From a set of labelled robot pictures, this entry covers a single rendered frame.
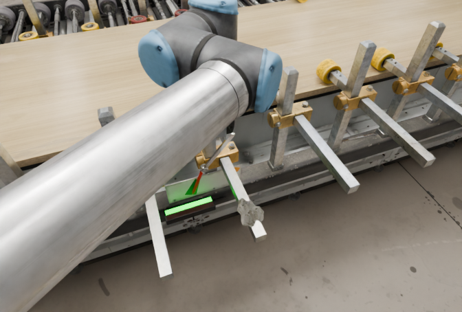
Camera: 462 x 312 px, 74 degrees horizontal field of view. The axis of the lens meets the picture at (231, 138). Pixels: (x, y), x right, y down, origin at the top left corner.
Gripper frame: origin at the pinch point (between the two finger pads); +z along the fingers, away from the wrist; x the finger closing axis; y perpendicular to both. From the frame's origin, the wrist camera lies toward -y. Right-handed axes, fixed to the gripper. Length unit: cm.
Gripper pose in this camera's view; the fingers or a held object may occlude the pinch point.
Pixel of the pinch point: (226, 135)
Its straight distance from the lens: 82.1
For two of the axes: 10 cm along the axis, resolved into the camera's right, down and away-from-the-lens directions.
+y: -9.4, 2.5, -2.4
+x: 3.5, 6.7, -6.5
